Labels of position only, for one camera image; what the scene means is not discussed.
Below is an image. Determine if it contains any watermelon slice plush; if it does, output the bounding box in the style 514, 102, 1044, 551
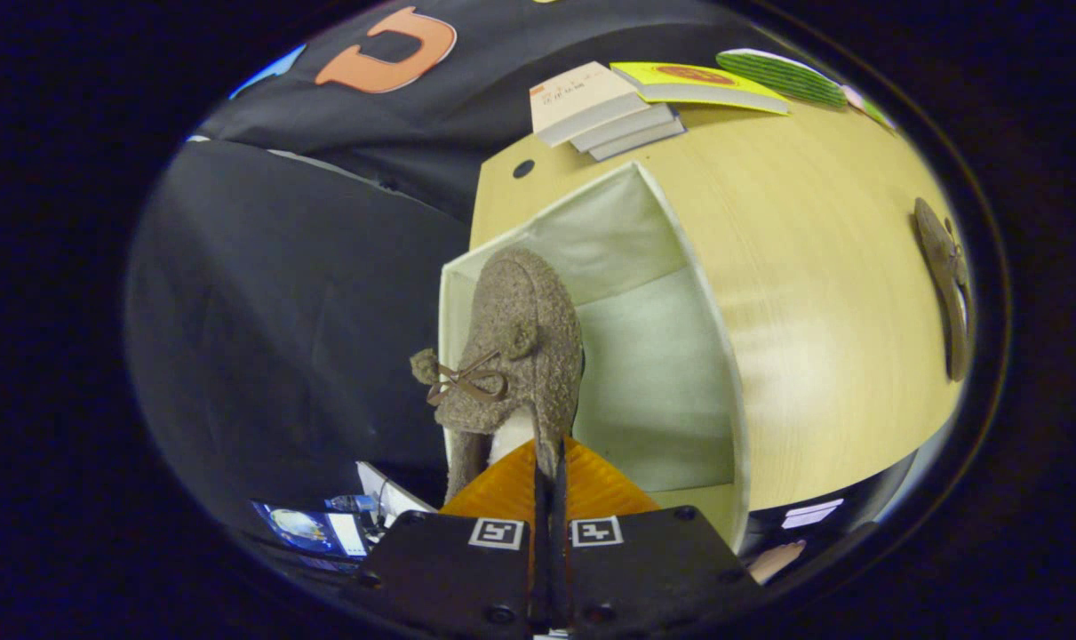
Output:
715, 49, 849, 109

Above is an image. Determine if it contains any brown fuzzy shoe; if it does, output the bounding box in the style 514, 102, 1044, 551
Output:
913, 197, 976, 383
410, 247, 585, 506

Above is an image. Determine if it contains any beige cover book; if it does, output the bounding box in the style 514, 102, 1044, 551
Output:
529, 61, 650, 148

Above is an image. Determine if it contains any blue globe print box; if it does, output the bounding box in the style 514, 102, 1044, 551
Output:
251, 500, 370, 561

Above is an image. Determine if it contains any white cover book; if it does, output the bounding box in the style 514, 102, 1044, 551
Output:
571, 103, 676, 153

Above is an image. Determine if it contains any pale fabric storage box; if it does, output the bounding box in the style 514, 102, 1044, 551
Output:
438, 160, 752, 552

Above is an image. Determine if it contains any black backdrop cloth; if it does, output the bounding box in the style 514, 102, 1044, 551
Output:
127, 0, 805, 552

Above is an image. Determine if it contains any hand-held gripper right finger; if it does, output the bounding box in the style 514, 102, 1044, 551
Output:
551, 436, 765, 640

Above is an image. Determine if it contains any pink and green plush toy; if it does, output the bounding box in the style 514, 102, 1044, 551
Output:
840, 84, 898, 132

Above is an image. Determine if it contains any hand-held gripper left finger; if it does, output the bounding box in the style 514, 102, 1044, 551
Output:
340, 437, 552, 640

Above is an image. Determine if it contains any grey blue book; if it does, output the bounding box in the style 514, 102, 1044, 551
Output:
588, 117, 686, 162

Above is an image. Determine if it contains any yellow book with red circle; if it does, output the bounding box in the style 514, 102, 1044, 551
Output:
610, 61, 792, 116

